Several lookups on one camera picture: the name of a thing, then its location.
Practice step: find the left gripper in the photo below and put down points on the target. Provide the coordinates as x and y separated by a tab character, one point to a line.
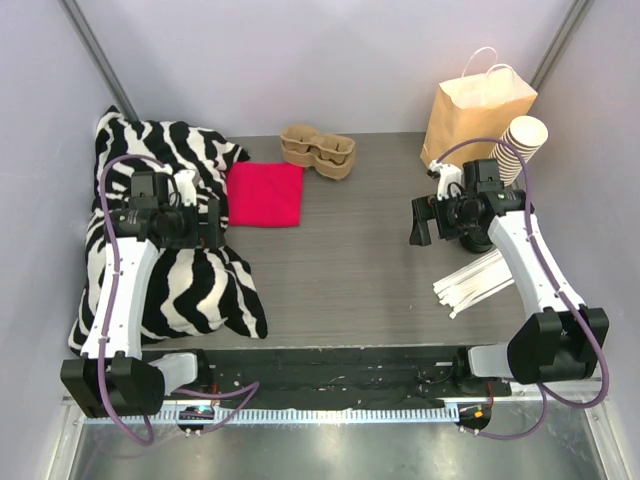
214	223

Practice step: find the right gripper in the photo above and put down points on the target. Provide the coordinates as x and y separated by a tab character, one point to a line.
430	216

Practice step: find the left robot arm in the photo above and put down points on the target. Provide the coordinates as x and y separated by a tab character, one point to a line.
110	377

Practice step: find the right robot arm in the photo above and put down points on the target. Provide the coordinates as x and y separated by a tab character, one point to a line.
561	338

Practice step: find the stack of black lids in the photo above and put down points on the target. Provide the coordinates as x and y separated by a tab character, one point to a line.
476	242

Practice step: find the pink folded cloth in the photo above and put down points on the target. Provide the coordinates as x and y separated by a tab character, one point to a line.
265	195

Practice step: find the zebra print pillow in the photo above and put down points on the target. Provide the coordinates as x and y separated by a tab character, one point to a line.
191	292

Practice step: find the cardboard cup carrier tray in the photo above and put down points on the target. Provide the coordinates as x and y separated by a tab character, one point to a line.
330	155

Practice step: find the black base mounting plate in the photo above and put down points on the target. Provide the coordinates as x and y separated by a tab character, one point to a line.
339	378

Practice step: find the stack of paper cups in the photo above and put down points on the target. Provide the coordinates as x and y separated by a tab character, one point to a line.
523	138

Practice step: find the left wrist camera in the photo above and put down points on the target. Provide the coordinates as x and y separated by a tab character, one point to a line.
187	181

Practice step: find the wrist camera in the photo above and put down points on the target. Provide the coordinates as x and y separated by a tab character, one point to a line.
449	179
187	181

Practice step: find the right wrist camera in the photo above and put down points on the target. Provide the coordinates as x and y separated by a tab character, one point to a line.
449	179

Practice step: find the white cable duct strip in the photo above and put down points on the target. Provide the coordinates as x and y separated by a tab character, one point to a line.
180	414

